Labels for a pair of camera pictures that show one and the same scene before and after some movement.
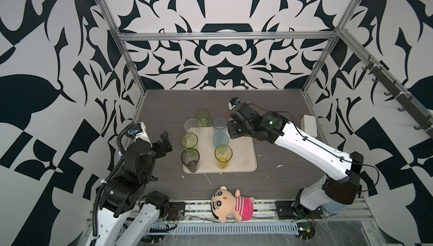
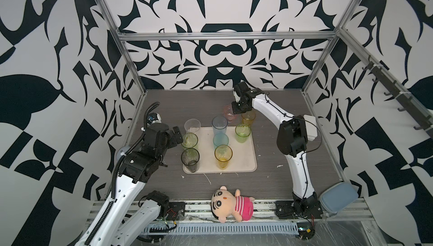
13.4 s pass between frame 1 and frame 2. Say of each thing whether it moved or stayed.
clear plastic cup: stayed
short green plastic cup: moved
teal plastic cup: stayed
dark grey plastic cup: stayed
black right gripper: moved
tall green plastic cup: stayed
